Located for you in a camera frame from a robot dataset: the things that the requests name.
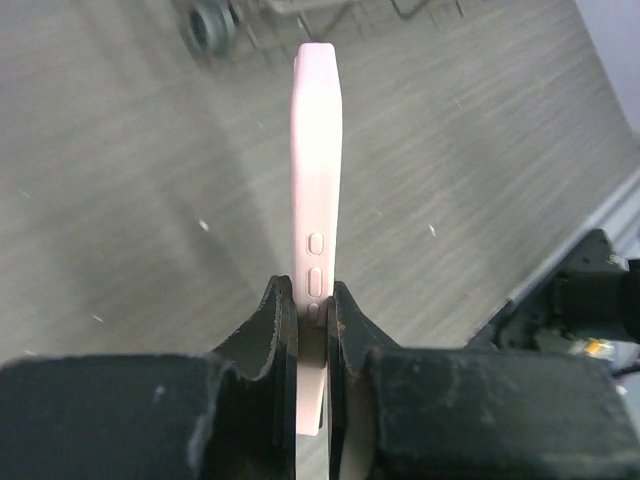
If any grey wire dish rack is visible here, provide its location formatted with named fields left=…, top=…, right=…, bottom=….
left=171, top=1, right=497, bottom=65

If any phone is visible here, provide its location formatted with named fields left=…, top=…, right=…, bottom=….
left=290, top=43, right=343, bottom=436

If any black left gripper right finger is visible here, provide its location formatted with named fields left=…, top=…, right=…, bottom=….
left=327, top=282, right=639, bottom=479

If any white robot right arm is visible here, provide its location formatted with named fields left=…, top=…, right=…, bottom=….
left=466, top=229, right=639, bottom=379

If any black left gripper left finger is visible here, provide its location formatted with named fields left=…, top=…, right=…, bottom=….
left=1, top=276, right=297, bottom=479

